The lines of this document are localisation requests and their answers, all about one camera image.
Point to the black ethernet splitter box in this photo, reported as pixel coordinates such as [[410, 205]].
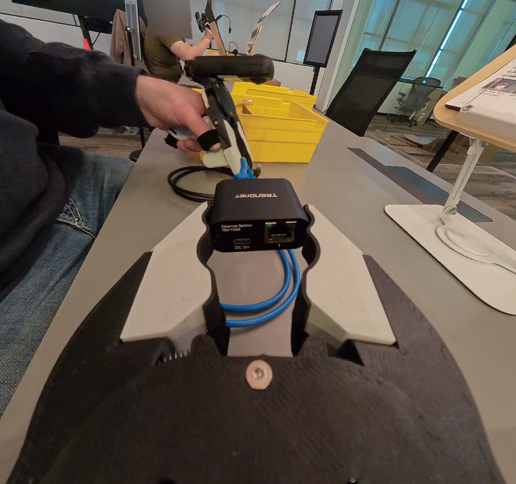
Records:
[[258, 206]]

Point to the person's left hand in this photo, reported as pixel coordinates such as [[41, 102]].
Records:
[[173, 105]]

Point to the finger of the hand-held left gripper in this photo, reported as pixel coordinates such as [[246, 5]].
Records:
[[246, 149], [232, 141]]

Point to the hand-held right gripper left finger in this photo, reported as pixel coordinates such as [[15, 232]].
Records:
[[169, 286]]

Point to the person's left forearm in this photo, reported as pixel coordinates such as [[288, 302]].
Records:
[[72, 77]]

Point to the printed instruction sheet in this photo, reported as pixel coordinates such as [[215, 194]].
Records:
[[500, 89]]

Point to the grey background office chair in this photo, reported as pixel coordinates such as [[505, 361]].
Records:
[[417, 97]]

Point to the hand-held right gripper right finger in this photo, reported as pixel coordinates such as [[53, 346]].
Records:
[[346, 290]]

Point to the person's blue jeans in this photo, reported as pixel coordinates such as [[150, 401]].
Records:
[[60, 270]]

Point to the person's dark sweater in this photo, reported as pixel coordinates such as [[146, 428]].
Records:
[[28, 210]]

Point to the black display on stand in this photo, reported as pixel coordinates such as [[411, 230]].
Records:
[[322, 36]]

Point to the yellow plastic bin with divider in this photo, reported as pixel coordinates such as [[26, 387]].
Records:
[[282, 137]]

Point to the black mesh chair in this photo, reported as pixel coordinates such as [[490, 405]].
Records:
[[371, 89]]

